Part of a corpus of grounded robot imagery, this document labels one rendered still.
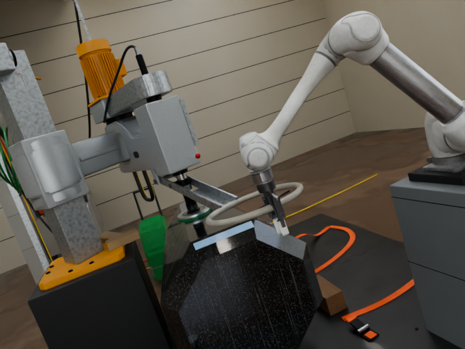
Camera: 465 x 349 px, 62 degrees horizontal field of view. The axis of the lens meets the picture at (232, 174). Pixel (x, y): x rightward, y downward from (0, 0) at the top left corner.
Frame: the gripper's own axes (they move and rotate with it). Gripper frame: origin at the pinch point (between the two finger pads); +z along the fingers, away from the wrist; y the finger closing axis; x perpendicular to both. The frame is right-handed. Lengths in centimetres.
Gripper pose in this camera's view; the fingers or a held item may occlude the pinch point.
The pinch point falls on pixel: (281, 226)
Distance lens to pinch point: 163.7
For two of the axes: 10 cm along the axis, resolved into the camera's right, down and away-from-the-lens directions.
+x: -8.8, 3.6, -3.0
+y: -3.2, 0.2, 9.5
